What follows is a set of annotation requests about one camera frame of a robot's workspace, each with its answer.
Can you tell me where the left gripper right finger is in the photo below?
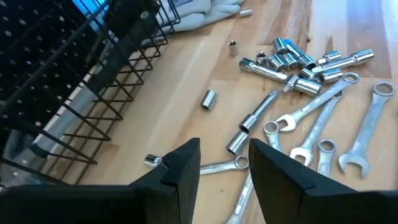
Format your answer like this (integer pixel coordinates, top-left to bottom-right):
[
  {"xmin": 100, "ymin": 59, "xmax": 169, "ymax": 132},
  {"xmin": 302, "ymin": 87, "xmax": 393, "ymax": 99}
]
[{"xmin": 248, "ymin": 139, "xmax": 398, "ymax": 224}]

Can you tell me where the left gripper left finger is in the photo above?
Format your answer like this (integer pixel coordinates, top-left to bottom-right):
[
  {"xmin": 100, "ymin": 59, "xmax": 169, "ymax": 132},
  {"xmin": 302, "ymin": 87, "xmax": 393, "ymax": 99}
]
[{"xmin": 0, "ymin": 138, "xmax": 201, "ymax": 224}]

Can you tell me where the chrome socket extension bar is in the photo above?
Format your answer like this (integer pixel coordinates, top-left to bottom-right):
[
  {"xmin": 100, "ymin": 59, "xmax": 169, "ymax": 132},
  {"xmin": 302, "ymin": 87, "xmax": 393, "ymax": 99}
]
[
  {"xmin": 238, "ymin": 89, "xmax": 280, "ymax": 135},
  {"xmin": 238, "ymin": 57, "xmax": 299, "ymax": 93},
  {"xmin": 312, "ymin": 49, "xmax": 375, "ymax": 74}
]

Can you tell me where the black metal pegboard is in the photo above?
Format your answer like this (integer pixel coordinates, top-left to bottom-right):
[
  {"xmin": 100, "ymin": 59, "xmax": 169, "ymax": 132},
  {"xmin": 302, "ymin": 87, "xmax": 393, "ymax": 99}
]
[{"xmin": 0, "ymin": 0, "xmax": 103, "ymax": 131}]

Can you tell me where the grey striped work glove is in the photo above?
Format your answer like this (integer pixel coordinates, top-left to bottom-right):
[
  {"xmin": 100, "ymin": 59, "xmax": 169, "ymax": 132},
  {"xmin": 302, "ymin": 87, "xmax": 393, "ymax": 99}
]
[{"xmin": 74, "ymin": 0, "xmax": 246, "ymax": 34}]

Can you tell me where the black wire basket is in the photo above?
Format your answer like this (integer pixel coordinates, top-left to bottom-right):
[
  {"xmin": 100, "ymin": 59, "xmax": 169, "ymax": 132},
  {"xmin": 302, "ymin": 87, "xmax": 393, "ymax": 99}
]
[{"xmin": 0, "ymin": 0, "xmax": 182, "ymax": 187}]

